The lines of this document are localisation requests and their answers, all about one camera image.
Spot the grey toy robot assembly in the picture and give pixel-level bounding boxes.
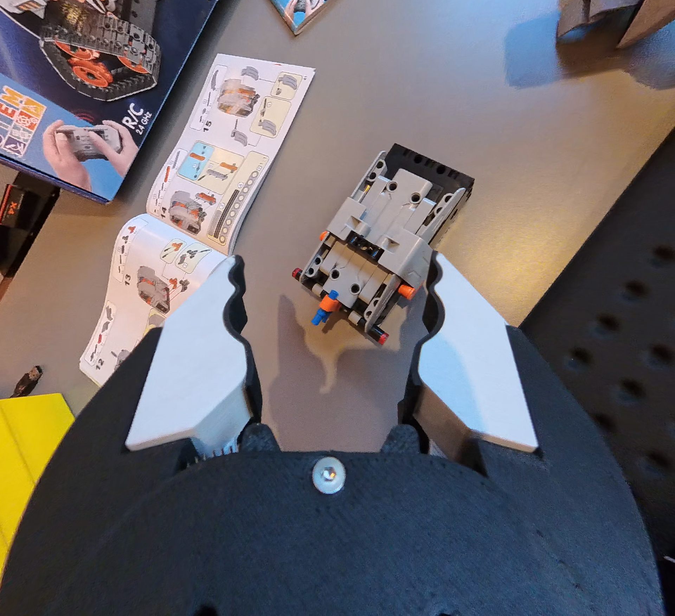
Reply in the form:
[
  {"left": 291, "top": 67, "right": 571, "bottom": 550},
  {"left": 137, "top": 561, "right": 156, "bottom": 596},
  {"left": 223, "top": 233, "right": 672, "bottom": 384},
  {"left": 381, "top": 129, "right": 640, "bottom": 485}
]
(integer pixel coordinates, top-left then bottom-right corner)
[{"left": 291, "top": 143, "right": 475, "bottom": 345}]

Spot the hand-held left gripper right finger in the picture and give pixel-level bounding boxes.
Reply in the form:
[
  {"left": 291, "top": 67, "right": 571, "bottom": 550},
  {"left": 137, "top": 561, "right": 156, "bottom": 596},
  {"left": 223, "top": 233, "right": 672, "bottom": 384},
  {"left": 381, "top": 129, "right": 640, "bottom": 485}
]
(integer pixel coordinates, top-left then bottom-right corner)
[{"left": 397, "top": 252, "right": 540, "bottom": 463}]

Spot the blue robot kit box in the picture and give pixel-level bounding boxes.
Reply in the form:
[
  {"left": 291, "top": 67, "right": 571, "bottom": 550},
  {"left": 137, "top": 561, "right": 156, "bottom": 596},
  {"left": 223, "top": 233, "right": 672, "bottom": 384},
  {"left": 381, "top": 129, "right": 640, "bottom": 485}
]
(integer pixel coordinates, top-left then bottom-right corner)
[{"left": 0, "top": 0, "right": 249, "bottom": 205}]

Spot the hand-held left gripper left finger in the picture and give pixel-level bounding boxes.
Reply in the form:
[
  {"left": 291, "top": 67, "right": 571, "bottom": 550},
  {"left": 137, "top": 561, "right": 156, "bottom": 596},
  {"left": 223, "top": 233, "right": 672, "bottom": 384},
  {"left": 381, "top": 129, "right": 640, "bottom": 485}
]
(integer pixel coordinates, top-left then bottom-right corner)
[{"left": 124, "top": 255, "right": 263, "bottom": 458}]

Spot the yellow plastic bin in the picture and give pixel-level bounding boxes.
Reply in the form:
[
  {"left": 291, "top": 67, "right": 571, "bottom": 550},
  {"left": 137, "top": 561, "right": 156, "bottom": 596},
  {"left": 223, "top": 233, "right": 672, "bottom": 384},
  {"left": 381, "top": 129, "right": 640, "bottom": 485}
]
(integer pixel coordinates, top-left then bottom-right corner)
[{"left": 0, "top": 393, "right": 76, "bottom": 569}]

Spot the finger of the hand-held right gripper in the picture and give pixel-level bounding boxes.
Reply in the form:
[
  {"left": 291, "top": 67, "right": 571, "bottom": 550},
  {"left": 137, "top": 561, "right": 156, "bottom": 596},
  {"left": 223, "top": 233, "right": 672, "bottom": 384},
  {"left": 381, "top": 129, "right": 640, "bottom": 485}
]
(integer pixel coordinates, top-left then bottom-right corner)
[{"left": 616, "top": 0, "right": 675, "bottom": 51}]

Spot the open instruction booklet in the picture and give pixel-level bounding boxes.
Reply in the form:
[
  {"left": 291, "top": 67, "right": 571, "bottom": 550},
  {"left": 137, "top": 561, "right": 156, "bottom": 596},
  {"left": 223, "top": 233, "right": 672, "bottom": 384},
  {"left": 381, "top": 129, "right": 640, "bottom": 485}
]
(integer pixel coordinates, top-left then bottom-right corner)
[{"left": 79, "top": 53, "right": 316, "bottom": 387}]

